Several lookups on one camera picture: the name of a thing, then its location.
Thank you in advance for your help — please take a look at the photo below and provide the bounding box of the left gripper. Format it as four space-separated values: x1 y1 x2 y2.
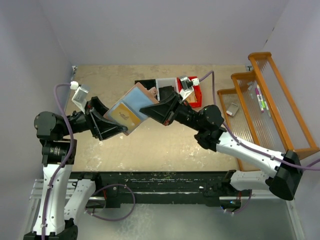
61 95 127 139

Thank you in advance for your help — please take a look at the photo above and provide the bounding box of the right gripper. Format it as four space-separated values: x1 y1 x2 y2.
140 90 204 131

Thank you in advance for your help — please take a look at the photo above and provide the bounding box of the pink leather card holder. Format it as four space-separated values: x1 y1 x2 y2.
103 82 159 136

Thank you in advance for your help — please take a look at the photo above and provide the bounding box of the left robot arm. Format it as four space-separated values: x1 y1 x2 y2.
23 97 128 240

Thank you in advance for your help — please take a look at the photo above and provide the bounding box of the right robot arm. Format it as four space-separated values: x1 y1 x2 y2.
139 92 303 201

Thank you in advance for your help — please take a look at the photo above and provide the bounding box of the black wallet in bin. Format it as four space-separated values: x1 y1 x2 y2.
159 85 175 101

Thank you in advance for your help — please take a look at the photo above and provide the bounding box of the white plastic bin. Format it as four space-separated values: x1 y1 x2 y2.
155 77 179 100

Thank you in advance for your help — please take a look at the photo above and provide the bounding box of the black plastic bin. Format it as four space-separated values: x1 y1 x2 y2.
134 79 158 95

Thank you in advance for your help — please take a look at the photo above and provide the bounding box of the red plastic bin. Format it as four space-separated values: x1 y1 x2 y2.
177 76 202 108

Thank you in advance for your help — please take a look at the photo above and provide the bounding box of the small grey red box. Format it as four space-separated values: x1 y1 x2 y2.
226 102 239 117

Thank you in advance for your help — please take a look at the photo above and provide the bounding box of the orange wooden tiered rack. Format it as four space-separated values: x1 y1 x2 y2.
217 52 320 160

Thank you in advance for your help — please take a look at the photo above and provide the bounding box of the purple marker pen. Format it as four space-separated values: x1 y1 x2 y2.
254 87 264 113

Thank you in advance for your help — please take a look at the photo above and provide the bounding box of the green marker pen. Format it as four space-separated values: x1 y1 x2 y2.
262 98 272 118

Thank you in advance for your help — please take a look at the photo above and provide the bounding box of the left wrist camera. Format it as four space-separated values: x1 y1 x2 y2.
70 81 90 113

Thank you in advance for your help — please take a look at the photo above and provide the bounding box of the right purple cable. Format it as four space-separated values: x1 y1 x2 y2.
198 70 320 215

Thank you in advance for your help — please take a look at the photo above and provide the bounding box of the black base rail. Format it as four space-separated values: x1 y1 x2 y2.
43 171 281 208

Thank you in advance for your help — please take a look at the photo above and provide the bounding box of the aluminium frame rail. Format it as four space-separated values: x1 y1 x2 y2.
29 179 280 200

